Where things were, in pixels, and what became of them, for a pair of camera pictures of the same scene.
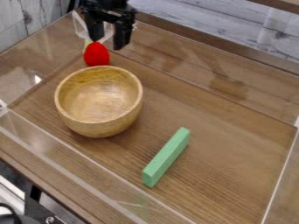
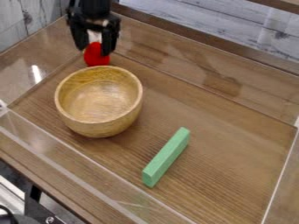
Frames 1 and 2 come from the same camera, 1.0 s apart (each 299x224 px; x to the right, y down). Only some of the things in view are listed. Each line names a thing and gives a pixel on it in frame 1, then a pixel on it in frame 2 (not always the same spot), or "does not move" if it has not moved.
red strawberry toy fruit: [96, 55] does not move
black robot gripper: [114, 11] -> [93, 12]
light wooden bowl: [97, 99] does not move
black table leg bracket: [33, 209] does not move
